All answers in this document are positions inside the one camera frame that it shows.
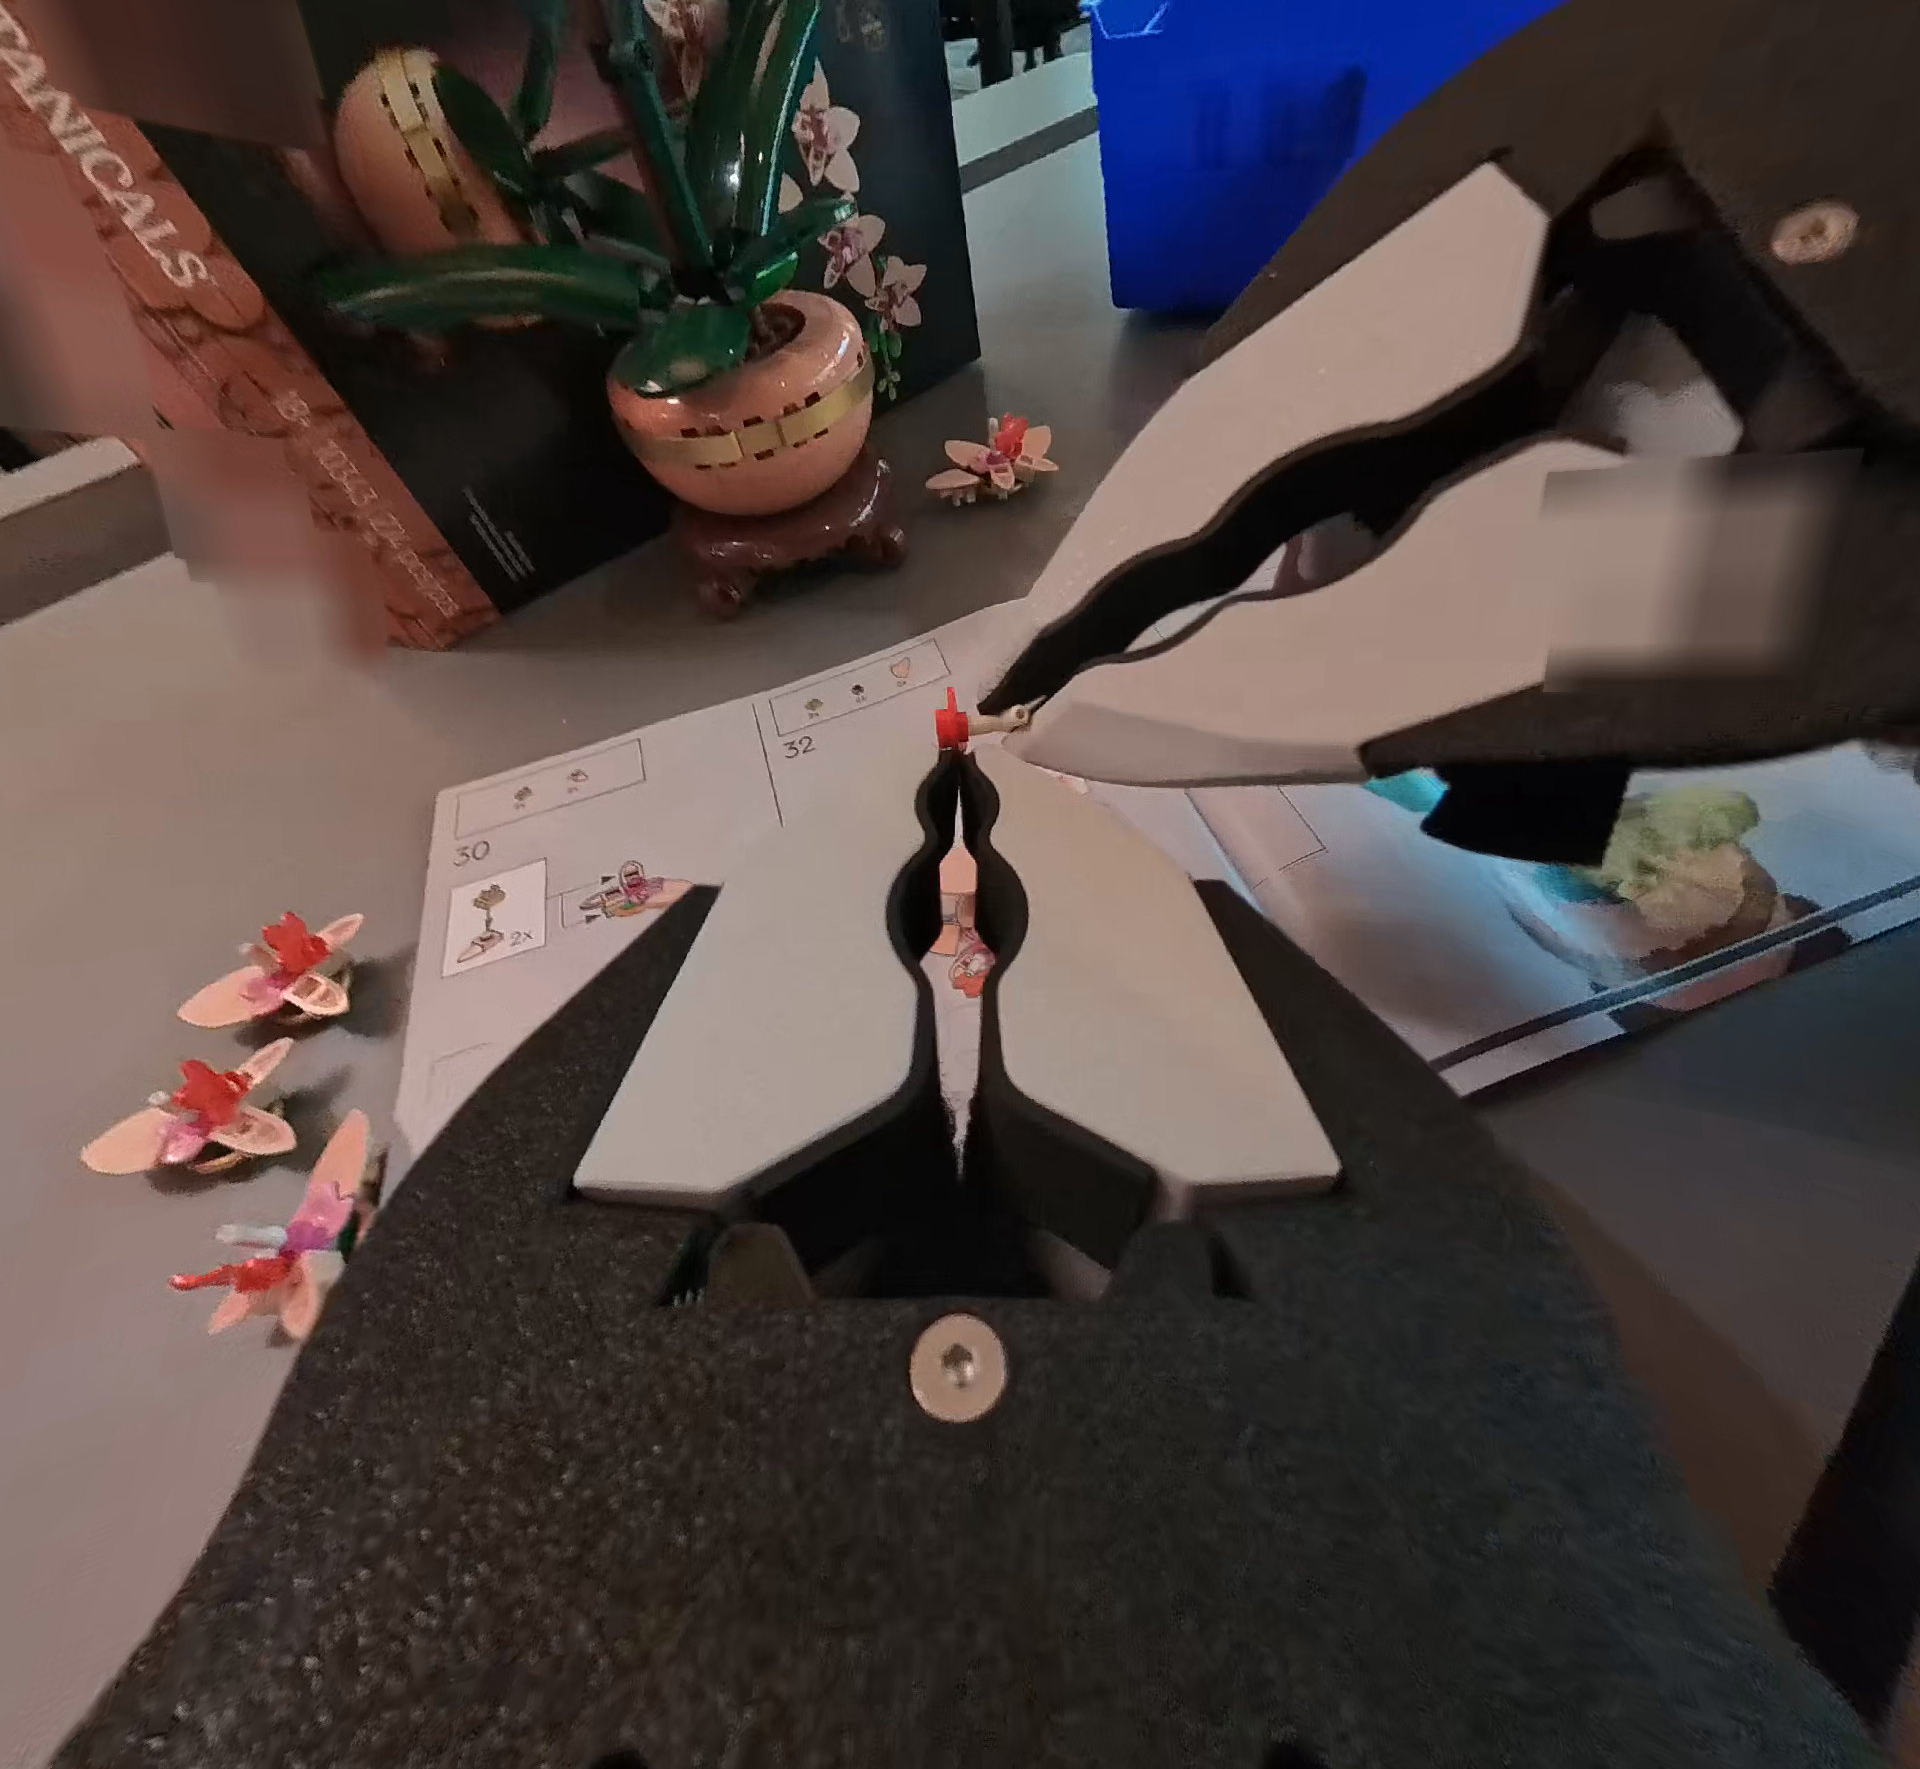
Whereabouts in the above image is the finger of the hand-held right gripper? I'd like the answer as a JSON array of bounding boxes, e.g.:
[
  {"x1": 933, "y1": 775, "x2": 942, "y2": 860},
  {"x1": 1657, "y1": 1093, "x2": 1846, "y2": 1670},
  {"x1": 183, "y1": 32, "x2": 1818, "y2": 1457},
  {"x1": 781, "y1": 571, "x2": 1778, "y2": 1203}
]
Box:
[
  {"x1": 1005, "y1": 440, "x2": 1560, "y2": 793},
  {"x1": 980, "y1": 158, "x2": 1560, "y2": 719}
]

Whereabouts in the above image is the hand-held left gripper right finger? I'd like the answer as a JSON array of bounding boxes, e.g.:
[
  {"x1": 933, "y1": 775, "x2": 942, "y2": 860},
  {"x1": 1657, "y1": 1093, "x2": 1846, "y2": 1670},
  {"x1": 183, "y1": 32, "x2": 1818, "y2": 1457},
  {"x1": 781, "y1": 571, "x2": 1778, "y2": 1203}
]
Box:
[{"x1": 963, "y1": 746, "x2": 1344, "y2": 1224}]

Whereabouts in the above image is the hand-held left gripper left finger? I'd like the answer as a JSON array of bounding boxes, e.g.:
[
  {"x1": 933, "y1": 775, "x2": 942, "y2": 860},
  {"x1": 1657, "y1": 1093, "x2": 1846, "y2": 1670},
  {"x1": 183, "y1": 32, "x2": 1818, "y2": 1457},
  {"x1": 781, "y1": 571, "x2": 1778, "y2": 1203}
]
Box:
[{"x1": 574, "y1": 749, "x2": 963, "y2": 1218}]

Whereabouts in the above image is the pink brick orchid flower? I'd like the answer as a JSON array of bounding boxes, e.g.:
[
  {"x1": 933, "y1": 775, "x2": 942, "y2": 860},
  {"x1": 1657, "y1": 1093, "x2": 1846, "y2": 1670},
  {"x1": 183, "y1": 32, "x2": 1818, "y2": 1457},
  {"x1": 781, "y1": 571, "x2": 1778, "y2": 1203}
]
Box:
[
  {"x1": 933, "y1": 840, "x2": 1005, "y2": 1000},
  {"x1": 169, "y1": 1106, "x2": 379, "y2": 1347},
  {"x1": 76, "y1": 1034, "x2": 297, "y2": 1183},
  {"x1": 922, "y1": 409, "x2": 1060, "y2": 507},
  {"x1": 174, "y1": 909, "x2": 370, "y2": 1028}
]

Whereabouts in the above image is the small red brick piece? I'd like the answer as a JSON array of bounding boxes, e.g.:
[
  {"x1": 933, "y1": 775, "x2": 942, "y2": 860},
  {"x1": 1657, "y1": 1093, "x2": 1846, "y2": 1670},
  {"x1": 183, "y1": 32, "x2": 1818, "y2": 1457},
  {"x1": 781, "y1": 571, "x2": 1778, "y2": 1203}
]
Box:
[{"x1": 933, "y1": 688, "x2": 1040, "y2": 755}]

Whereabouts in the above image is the grey desk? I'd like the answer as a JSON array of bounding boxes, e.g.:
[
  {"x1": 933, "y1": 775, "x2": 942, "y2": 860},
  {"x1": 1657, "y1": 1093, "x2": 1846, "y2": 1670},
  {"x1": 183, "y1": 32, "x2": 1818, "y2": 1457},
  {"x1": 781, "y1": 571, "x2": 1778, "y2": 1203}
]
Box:
[{"x1": 0, "y1": 55, "x2": 1920, "y2": 1769}]

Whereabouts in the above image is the blue plastic bin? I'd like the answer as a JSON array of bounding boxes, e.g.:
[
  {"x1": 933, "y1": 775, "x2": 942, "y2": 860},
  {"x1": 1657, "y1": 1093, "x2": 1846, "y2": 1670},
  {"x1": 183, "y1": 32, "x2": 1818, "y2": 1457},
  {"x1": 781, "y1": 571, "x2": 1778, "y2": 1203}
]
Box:
[{"x1": 1080, "y1": 0, "x2": 1847, "y2": 315}]

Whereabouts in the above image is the open instruction booklet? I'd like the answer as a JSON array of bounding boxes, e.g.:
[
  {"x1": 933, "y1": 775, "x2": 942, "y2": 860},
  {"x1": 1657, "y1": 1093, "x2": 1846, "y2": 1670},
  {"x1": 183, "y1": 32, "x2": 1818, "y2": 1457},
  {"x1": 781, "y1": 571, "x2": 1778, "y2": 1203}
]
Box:
[{"x1": 391, "y1": 594, "x2": 1920, "y2": 1160}]

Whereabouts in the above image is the brick orchid plant model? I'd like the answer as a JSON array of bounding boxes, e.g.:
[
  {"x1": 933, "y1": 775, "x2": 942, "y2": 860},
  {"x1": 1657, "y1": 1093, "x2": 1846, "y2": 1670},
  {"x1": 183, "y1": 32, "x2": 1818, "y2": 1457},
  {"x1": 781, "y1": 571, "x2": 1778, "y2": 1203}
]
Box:
[{"x1": 306, "y1": 0, "x2": 942, "y2": 618}]

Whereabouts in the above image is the dark brick set box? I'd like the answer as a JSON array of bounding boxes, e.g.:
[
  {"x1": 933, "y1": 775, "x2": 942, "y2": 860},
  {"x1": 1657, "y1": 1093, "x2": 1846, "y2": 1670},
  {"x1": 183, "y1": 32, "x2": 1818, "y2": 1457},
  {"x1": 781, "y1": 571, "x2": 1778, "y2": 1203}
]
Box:
[{"x1": 0, "y1": 0, "x2": 989, "y2": 651}]

